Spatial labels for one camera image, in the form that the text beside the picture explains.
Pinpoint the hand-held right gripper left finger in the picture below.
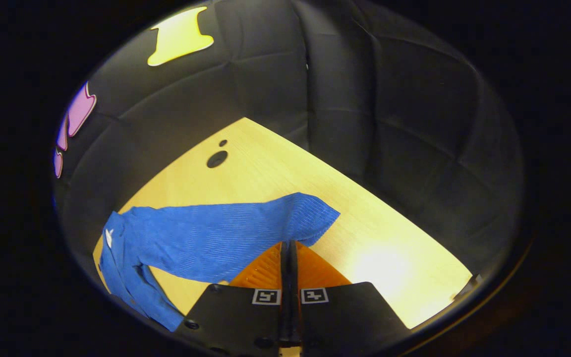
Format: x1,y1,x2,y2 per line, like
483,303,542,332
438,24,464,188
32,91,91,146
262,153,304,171
174,241,291,356

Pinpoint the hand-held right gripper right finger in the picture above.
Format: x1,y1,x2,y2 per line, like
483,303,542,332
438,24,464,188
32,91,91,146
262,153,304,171
290,241,410,356

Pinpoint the blue collared shirt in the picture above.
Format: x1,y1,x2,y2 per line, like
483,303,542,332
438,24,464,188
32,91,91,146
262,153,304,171
98,192,341,332

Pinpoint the black backdrop cloth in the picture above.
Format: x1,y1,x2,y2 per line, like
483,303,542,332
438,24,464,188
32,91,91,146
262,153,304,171
53,0,524,283

